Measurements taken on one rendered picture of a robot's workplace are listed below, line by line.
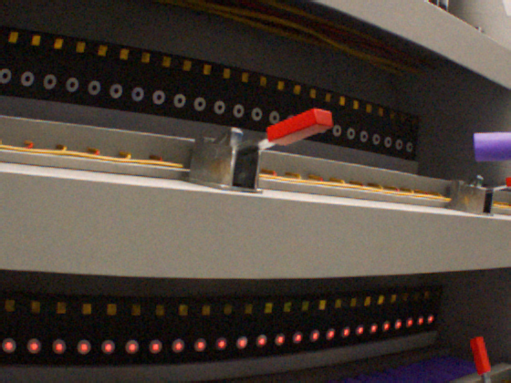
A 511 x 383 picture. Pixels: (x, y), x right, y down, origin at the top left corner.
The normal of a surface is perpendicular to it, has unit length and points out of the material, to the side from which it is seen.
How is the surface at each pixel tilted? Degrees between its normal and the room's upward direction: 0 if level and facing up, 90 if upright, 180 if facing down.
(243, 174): 90
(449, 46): 112
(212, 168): 90
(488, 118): 90
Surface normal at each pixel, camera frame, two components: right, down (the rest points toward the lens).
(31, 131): 0.63, 0.14
